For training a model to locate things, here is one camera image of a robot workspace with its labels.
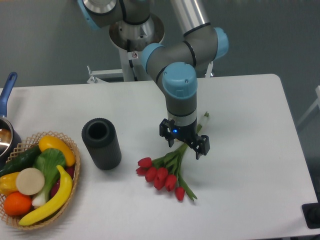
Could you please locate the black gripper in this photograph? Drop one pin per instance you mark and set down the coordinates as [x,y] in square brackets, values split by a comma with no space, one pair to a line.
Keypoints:
[186,134]

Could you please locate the orange fruit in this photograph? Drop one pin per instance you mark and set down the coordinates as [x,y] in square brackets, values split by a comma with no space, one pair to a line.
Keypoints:
[17,204]

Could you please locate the green cucumber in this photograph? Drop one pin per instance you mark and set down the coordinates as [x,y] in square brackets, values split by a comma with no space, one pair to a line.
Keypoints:
[24,160]

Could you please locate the yellow banana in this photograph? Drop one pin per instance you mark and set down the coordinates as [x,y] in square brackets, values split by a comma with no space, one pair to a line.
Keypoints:
[54,204]

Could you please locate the black device at table edge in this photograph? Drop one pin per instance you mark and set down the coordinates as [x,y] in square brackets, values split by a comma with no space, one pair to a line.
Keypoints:
[311,212]

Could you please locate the yellow bell pepper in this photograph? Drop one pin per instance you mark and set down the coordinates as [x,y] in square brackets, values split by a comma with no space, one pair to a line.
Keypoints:
[8,183]

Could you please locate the woven wicker basket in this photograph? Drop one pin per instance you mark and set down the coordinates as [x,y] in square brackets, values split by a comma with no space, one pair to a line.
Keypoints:
[26,144]

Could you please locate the red tulip bouquet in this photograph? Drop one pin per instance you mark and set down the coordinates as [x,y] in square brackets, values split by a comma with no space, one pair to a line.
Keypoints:
[165,172]

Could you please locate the red fruit in basket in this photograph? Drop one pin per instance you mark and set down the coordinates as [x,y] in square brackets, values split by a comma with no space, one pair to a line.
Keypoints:
[70,170]

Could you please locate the green bok choy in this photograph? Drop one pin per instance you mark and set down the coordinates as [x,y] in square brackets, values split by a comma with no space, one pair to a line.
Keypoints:
[47,163]

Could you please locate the beige round disc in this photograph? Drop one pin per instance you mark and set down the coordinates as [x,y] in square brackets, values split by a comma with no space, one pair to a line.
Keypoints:
[30,181]

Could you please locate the white furniture at right edge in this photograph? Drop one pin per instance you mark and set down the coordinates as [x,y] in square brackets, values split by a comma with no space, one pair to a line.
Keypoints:
[310,113]

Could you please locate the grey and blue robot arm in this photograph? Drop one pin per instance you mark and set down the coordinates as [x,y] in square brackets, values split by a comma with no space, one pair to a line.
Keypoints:
[178,81]

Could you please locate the blue handled saucepan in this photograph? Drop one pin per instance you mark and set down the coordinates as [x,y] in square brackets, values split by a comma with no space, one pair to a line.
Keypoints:
[9,138]

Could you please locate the dark grey ribbed vase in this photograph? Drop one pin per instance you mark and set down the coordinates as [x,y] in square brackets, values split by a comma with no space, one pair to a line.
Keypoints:
[100,138]

